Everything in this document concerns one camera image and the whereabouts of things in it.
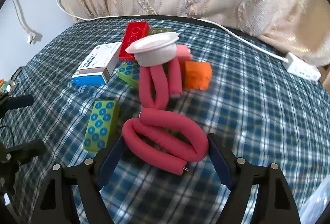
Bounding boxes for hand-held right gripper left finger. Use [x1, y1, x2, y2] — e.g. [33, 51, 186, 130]
[31, 134, 127, 224]

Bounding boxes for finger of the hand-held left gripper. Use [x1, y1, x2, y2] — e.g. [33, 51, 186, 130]
[0, 94, 34, 118]
[0, 140, 47, 196]

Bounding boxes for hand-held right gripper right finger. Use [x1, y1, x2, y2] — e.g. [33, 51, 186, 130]
[206, 133, 302, 224]

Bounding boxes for green box with blue dots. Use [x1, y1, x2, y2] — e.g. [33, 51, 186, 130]
[117, 61, 141, 89]
[83, 100, 120, 153]

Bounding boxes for red foam curler rod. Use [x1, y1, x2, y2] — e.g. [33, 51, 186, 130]
[139, 58, 182, 109]
[122, 108, 209, 176]

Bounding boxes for orange building block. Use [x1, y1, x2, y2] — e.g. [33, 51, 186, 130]
[180, 60, 213, 91]

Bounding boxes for white and blue medicine box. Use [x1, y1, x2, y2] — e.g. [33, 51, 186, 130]
[72, 42, 123, 85]

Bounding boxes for clear plastic container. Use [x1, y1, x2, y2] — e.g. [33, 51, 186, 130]
[299, 183, 330, 224]

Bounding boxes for red building block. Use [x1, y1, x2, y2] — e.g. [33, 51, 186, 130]
[118, 22, 150, 63]

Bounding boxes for dark green grid box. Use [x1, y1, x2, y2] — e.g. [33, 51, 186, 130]
[148, 27, 174, 35]

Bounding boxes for blue plaid tablecloth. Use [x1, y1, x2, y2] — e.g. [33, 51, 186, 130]
[0, 16, 330, 224]

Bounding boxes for white power strip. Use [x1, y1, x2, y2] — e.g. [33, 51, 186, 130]
[282, 52, 321, 81]

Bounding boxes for white plug with cord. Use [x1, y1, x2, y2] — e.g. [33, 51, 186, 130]
[12, 0, 43, 45]

